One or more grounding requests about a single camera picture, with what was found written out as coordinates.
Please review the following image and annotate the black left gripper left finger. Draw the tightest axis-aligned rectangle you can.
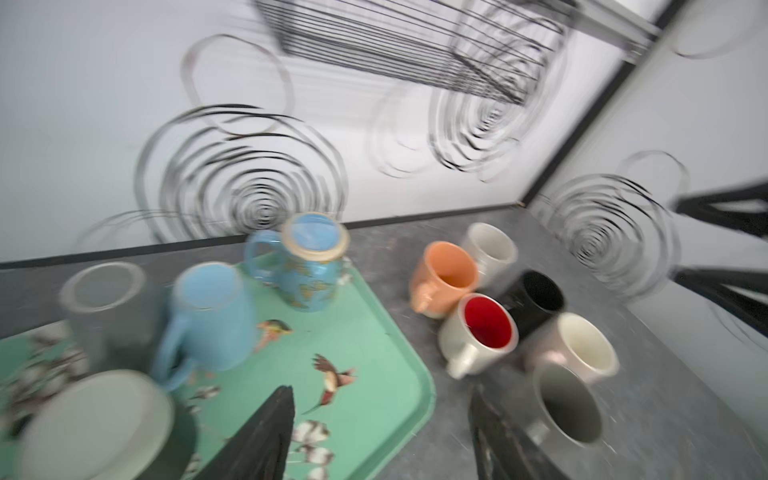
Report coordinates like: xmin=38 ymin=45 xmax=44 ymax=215
xmin=195 ymin=386 xmax=295 ymax=480

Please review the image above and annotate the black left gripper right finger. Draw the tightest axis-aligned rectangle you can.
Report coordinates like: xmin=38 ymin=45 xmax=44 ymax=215
xmin=468 ymin=386 xmax=567 ymax=480

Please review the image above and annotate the white mug red inside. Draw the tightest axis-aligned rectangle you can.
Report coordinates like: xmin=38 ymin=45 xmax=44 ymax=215
xmin=438 ymin=293 xmax=520 ymax=380

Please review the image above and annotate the pale pink mug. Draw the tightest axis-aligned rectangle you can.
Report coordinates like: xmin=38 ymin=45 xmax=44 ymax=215
xmin=522 ymin=312 xmax=620 ymax=384

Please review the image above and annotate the light blue mug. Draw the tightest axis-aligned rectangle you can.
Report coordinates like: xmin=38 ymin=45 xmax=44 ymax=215
xmin=151 ymin=262 xmax=256 ymax=392

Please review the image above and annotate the black mug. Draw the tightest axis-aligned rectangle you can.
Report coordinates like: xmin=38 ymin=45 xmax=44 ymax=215
xmin=498 ymin=270 xmax=566 ymax=340

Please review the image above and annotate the peach mug grey base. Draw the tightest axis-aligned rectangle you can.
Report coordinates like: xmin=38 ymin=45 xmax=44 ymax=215
xmin=409 ymin=241 xmax=479 ymax=319

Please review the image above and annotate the beige mug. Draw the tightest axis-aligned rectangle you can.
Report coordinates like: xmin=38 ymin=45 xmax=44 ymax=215
xmin=460 ymin=222 xmax=519 ymax=290

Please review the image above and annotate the grey tall cup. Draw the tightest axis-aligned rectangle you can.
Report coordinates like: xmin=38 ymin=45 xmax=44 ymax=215
xmin=58 ymin=262 xmax=166 ymax=373

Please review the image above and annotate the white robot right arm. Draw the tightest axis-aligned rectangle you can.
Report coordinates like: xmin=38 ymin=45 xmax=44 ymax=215
xmin=670 ymin=179 xmax=767 ymax=337

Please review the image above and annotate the blue butterfly mug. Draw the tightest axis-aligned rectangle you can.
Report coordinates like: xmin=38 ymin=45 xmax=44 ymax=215
xmin=243 ymin=212 xmax=350 ymax=312

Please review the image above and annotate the mint green floral tray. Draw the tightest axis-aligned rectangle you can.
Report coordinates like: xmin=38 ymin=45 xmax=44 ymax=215
xmin=0 ymin=251 xmax=437 ymax=480

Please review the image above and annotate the black wire basket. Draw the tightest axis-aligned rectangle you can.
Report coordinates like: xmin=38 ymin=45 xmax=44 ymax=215
xmin=255 ymin=1 xmax=576 ymax=105

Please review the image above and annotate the black corner frame post right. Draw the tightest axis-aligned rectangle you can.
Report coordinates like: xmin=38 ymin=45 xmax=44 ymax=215
xmin=515 ymin=1 xmax=688 ymax=208

